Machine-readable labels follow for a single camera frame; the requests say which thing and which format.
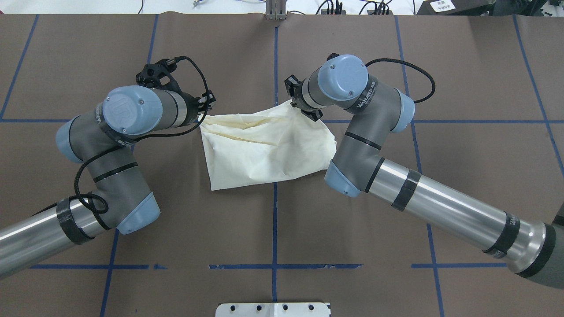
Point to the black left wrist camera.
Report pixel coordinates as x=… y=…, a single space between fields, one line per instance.
x=158 y=75

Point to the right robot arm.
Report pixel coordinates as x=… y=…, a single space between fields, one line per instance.
x=532 y=250

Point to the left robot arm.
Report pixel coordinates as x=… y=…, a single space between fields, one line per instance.
x=101 y=140

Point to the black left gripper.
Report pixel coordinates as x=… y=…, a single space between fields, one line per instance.
x=192 y=104

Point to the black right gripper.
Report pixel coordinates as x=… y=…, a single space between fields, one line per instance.
x=298 y=102

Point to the cream long-sleeve Twinkle shirt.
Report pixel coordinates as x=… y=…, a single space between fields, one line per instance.
x=273 y=145

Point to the aluminium frame post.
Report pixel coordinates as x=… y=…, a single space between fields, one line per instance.
x=275 y=10

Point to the white camera post base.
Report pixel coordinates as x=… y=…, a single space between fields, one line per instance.
x=274 y=309

